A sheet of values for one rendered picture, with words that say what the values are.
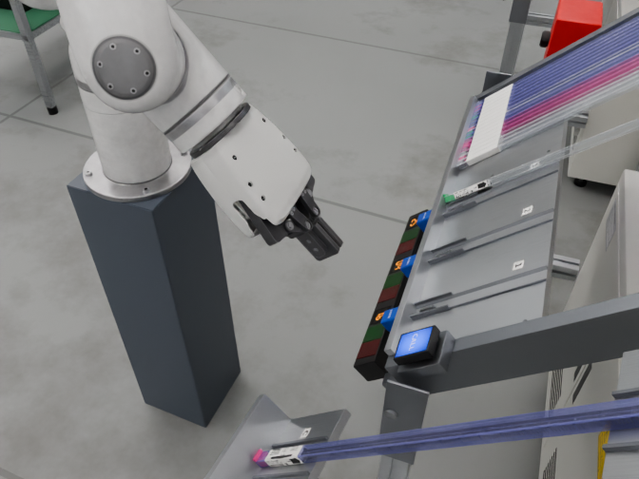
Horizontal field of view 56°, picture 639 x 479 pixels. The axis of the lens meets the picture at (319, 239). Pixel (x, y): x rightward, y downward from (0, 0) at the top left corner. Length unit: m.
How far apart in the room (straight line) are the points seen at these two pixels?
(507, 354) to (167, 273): 0.66
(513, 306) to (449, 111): 1.98
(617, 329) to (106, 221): 0.84
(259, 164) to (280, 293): 1.26
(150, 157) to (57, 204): 1.25
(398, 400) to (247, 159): 0.34
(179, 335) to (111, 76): 0.86
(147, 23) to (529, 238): 0.54
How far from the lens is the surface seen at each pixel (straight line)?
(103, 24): 0.49
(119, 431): 1.63
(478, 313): 0.76
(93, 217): 1.16
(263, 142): 0.60
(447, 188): 1.03
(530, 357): 0.70
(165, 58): 0.49
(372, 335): 0.89
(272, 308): 1.78
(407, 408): 0.75
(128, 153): 1.06
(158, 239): 1.09
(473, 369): 0.74
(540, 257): 0.78
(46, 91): 2.76
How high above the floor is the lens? 1.36
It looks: 43 degrees down
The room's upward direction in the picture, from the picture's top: straight up
